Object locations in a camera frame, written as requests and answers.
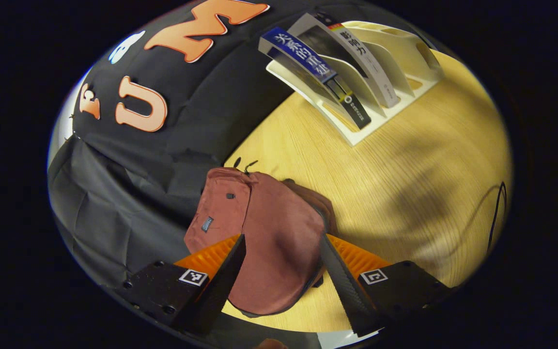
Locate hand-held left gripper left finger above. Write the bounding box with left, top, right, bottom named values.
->
left=117, top=234, right=247, bottom=335

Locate reddish brown schoolbag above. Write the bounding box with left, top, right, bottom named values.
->
left=184, top=160, right=338, bottom=318

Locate book with white spine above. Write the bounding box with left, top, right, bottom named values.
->
left=289, top=12, right=401, bottom=109

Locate black cable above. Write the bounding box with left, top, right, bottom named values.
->
left=486, top=181, right=509, bottom=254

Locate black backdrop cloth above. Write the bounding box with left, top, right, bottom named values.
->
left=47, top=0, right=434, bottom=291

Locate book with blue spine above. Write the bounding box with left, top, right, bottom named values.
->
left=258, top=27, right=372, bottom=130

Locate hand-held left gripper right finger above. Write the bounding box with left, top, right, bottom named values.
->
left=319, top=233, right=454, bottom=337

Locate white bookshelf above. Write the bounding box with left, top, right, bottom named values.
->
left=265, top=20, right=444, bottom=147

